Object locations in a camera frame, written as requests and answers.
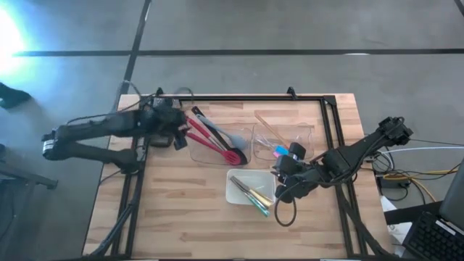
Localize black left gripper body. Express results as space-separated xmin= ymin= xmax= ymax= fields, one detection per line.
xmin=146 ymin=103 xmax=188 ymax=136

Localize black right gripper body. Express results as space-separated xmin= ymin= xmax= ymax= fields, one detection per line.
xmin=271 ymin=154 xmax=318 ymax=199

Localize red spatula metal handle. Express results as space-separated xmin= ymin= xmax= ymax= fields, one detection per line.
xmin=185 ymin=116 xmax=226 ymax=152

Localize blue spatula clear handle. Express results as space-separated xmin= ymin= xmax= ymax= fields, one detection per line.
xmin=257 ymin=136 xmax=290 ymax=157

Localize cream handled knife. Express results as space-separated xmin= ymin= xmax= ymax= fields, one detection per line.
xmin=248 ymin=187 xmax=275 ymax=209

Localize metal tweezers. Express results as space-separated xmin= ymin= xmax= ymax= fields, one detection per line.
xmin=239 ymin=188 xmax=272 ymax=218

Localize black plastic ladle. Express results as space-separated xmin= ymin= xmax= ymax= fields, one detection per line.
xmin=191 ymin=106 xmax=249 ymax=166

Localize grey silicone spoon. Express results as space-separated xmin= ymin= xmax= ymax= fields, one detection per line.
xmin=196 ymin=114 xmax=249 ymax=151

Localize clear plastic container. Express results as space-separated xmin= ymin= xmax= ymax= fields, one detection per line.
xmin=188 ymin=125 xmax=253 ymax=167
xmin=252 ymin=122 xmax=315 ymax=162

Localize white rectangular tray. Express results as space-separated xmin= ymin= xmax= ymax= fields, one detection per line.
xmin=225 ymin=168 xmax=278 ymax=206

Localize black power box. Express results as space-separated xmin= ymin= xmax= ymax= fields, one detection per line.
xmin=376 ymin=173 xmax=413 ymax=189

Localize white paper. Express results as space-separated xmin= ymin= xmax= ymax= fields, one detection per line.
xmin=380 ymin=195 xmax=413 ymax=246

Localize black side stand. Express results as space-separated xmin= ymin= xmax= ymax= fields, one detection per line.
xmin=383 ymin=201 xmax=444 ymax=225

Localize black laptop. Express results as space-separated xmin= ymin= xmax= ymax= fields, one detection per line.
xmin=402 ymin=157 xmax=464 ymax=261

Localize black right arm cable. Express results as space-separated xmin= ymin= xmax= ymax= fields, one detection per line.
xmin=273 ymin=183 xmax=297 ymax=228

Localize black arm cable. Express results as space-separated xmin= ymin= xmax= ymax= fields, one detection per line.
xmin=273 ymin=183 xmax=297 ymax=228
xmin=67 ymin=80 xmax=195 ymax=126

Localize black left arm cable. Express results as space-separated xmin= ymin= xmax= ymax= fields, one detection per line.
xmin=67 ymin=80 xmax=195 ymax=126

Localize black aluminium frame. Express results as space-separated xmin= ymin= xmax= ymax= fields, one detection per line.
xmin=86 ymin=94 xmax=392 ymax=260

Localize yellow cable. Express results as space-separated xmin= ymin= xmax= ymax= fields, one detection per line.
xmin=382 ymin=169 xmax=460 ymax=202

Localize white cable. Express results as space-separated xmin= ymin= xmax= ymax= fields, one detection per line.
xmin=380 ymin=146 xmax=464 ymax=157

